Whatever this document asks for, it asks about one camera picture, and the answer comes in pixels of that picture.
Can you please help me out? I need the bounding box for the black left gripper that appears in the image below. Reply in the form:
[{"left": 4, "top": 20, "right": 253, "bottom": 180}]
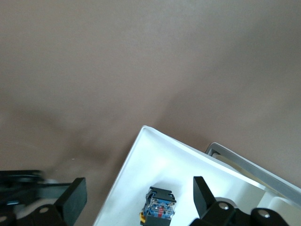
[{"left": 0, "top": 169, "right": 45, "bottom": 205}]

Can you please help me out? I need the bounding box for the green push button switch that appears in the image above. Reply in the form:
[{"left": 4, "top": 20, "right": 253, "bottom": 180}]
[{"left": 140, "top": 186, "right": 177, "bottom": 226}]

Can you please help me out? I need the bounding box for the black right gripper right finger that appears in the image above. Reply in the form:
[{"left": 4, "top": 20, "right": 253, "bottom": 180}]
[{"left": 190, "top": 176, "right": 237, "bottom": 226}]

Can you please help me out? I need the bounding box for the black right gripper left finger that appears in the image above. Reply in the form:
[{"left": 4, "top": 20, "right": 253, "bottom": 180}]
[{"left": 28, "top": 178, "right": 87, "bottom": 226}]

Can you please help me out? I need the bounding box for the cream plastic drawer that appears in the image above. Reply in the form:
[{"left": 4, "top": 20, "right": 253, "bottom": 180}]
[{"left": 93, "top": 125, "right": 301, "bottom": 226}]

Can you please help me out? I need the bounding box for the brown table cover mat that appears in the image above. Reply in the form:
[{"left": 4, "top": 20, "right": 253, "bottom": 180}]
[{"left": 0, "top": 0, "right": 301, "bottom": 226}]

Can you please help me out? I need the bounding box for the white drawer cabinet shell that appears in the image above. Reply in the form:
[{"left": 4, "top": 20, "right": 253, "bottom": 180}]
[{"left": 204, "top": 142, "right": 301, "bottom": 226}]

